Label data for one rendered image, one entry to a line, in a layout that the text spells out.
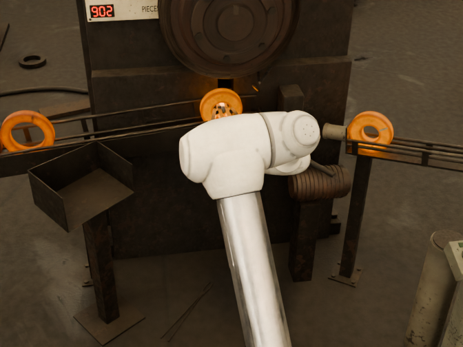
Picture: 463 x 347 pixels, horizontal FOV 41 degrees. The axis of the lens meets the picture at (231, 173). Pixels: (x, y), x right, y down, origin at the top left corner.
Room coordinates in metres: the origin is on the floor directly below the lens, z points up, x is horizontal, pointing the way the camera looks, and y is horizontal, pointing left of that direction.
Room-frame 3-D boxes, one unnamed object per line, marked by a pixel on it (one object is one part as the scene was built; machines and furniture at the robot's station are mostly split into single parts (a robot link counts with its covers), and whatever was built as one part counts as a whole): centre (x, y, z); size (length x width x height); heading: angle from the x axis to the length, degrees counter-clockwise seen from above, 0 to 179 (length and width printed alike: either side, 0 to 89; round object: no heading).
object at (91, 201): (1.62, 0.49, 0.36); 0.26 x 0.20 x 0.72; 135
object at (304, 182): (1.90, -0.33, 0.27); 0.22 x 0.13 x 0.53; 100
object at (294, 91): (2.03, -0.21, 0.68); 0.11 x 0.08 x 0.24; 10
